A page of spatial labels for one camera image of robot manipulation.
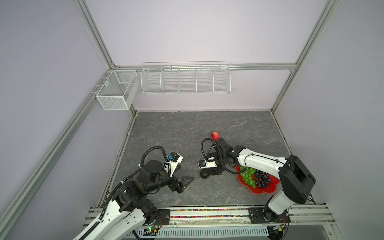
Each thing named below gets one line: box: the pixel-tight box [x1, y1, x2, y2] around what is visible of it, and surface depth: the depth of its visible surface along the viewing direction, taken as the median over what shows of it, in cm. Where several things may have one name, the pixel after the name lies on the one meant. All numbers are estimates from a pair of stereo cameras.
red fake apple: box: [211, 131, 220, 141], surface depth 104 cm
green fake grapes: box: [240, 166, 257, 189], surface depth 83 cm
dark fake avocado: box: [200, 169, 211, 179], surface depth 85 cm
